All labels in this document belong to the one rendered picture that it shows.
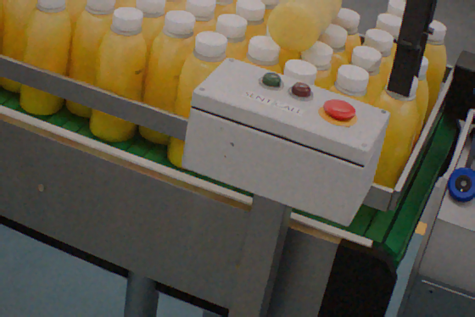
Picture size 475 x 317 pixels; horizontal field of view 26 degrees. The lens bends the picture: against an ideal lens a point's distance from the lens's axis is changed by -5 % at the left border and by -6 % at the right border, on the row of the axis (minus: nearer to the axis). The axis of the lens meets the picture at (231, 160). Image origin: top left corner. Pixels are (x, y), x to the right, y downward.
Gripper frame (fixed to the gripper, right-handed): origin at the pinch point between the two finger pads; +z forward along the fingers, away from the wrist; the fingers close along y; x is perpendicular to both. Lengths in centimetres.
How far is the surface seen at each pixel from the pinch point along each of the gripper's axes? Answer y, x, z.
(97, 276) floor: 64, 67, 110
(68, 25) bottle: -6.7, 44.0, 6.6
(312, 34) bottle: -3.7, 11.9, -1.2
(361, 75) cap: -3.7, 4.8, 2.1
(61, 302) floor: 51, 70, 110
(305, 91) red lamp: -18.0, 8.0, -1.0
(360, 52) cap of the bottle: 2.8, 6.8, 2.1
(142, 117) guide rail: -10.9, 29.5, 13.7
